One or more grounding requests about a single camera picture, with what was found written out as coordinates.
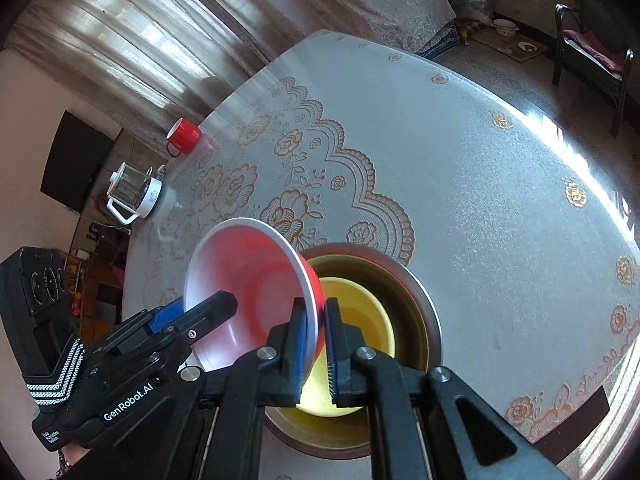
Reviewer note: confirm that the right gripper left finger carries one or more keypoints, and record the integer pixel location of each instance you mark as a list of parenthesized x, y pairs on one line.
[(209, 425)]

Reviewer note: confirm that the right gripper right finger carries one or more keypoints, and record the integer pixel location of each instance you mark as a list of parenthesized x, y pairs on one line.
[(424, 425)]

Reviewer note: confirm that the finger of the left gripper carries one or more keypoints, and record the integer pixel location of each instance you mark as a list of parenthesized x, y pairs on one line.
[(163, 316), (209, 314)]

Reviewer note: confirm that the red plastic bowl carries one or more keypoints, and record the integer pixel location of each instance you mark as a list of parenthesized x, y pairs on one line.
[(257, 265)]

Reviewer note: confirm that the stainless steel bowl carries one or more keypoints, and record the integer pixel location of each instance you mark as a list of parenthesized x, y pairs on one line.
[(417, 335)]

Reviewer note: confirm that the left hand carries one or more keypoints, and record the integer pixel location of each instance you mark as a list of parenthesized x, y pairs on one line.
[(76, 462)]

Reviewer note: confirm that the wooden shelf cabinet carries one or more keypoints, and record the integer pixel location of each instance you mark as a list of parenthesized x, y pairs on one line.
[(95, 273)]

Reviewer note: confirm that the white glass electric kettle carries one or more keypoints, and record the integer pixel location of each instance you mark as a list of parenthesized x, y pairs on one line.
[(133, 193)]

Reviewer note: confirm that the red mug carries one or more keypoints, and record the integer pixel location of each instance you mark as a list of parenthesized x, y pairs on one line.
[(182, 138)]

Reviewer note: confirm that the black television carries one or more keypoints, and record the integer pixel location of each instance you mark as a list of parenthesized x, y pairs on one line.
[(76, 157)]

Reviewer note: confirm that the lace tablecloth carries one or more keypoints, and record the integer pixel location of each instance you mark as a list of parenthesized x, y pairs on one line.
[(531, 267)]

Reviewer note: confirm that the beige curtain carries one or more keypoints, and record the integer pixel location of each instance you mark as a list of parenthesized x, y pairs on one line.
[(147, 63)]

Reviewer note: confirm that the dark wooden chair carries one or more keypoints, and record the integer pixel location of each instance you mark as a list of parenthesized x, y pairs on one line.
[(588, 40)]

